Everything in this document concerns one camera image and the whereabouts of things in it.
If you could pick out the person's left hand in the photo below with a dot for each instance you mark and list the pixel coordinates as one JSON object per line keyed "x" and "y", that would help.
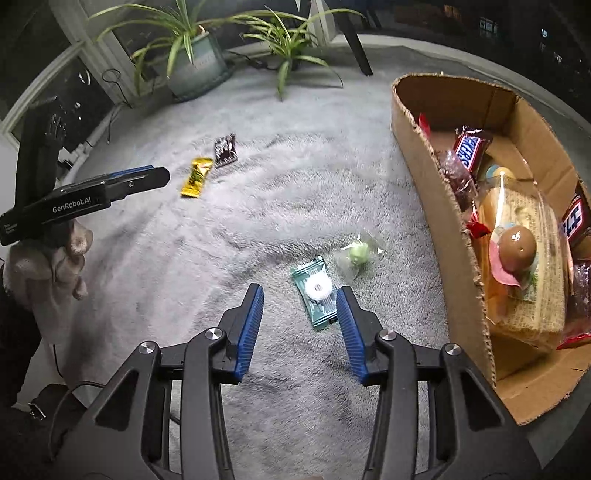
{"x": 51, "y": 277}

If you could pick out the black chair leg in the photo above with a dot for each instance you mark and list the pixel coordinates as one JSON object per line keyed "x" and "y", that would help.
{"x": 358, "y": 50}

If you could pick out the small brown chocolate bar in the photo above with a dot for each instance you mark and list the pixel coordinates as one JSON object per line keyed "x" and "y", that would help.
{"x": 471, "y": 147}

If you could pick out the small spider plant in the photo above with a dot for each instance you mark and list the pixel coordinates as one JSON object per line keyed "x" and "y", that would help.
{"x": 286, "y": 46}

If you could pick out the potted plant in grey pot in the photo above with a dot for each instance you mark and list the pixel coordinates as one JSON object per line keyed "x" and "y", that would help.
{"x": 194, "y": 69}

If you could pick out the yellow snack packet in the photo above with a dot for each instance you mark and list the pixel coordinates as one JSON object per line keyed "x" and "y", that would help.
{"x": 197, "y": 177}

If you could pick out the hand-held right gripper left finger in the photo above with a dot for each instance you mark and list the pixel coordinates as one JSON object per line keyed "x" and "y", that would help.
{"x": 251, "y": 332}

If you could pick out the yellow ball candy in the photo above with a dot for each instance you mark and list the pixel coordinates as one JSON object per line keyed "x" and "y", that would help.
{"x": 501, "y": 173}

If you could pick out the dark cloth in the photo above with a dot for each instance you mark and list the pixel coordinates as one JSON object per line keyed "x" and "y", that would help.
{"x": 46, "y": 438}

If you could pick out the large brown chocolate bar bag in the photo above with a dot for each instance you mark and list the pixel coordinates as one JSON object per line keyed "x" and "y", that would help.
{"x": 577, "y": 217}

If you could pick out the cardboard box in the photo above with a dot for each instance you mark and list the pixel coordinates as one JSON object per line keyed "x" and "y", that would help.
{"x": 457, "y": 258}

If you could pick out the clear wrapped bread package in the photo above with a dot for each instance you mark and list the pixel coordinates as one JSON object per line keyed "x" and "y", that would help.
{"x": 549, "y": 295}

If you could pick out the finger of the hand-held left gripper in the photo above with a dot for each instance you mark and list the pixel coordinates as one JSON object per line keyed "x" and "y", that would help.
{"x": 147, "y": 179}
{"x": 134, "y": 171}

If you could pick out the dark red cake packet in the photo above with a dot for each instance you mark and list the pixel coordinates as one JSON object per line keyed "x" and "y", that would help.
{"x": 455, "y": 177}

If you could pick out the green candy in clear wrapper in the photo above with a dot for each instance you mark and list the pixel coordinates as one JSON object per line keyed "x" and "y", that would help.
{"x": 359, "y": 251}

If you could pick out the dark brown small snack packet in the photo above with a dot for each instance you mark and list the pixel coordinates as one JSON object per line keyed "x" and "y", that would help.
{"x": 226, "y": 150}

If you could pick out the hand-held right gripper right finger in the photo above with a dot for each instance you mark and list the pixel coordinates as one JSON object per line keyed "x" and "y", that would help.
{"x": 351, "y": 337}

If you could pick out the brown ball candy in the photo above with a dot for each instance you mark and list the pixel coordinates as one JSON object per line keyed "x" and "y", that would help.
{"x": 517, "y": 249}

